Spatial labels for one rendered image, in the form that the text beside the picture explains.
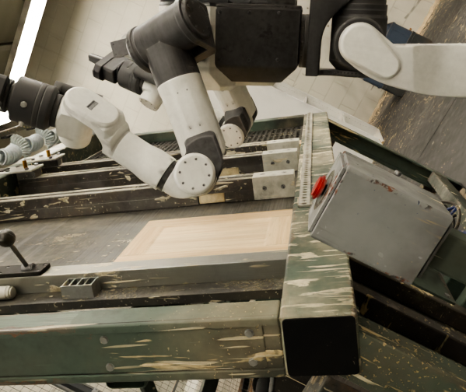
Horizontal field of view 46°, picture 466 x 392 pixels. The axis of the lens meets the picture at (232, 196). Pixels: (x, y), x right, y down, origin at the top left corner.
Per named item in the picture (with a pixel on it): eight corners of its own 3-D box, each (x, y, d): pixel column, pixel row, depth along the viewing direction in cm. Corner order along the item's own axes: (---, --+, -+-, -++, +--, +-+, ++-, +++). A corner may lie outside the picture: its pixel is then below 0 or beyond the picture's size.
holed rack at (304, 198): (310, 206, 136) (310, 204, 136) (298, 207, 137) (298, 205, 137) (313, 113, 293) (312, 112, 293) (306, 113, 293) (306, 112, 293)
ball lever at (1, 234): (36, 277, 120) (6, 239, 111) (19, 278, 121) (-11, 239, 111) (40, 263, 123) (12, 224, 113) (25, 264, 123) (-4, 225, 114)
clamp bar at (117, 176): (299, 171, 192) (292, 103, 186) (-8, 201, 213) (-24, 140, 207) (299, 165, 202) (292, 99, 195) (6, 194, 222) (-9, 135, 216)
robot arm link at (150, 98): (148, 74, 170) (179, 88, 167) (130, 101, 168) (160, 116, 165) (138, 52, 160) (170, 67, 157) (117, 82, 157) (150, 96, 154)
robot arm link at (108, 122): (52, 127, 108) (110, 165, 108) (57, 97, 101) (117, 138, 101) (72, 110, 112) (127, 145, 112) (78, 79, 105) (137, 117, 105)
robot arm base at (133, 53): (232, 49, 110) (210, -5, 110) (198, 50, 100) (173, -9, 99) (176, 79, 118) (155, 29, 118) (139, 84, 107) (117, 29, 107)
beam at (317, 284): (363, 376, 85) (358, 313, 83) (285, 379, 88) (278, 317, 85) (328, 131, 295) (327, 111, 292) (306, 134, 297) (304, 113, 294)
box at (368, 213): (460, 222, 77) (345, 165, 77) (416, 289, 80) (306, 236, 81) (442, 197, 88) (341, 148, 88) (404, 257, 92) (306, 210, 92)
